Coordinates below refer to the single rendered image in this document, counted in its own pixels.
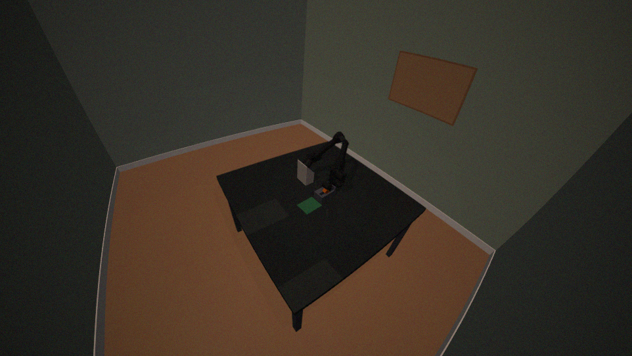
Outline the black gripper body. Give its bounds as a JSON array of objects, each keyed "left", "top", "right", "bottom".
[{"left": 322, "top": 175, "right": 336, "bottom": 189}]

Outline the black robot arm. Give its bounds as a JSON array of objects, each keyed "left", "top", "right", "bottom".
[{"left": 302, "top": 131, "right": 349, "bottom": 188}]

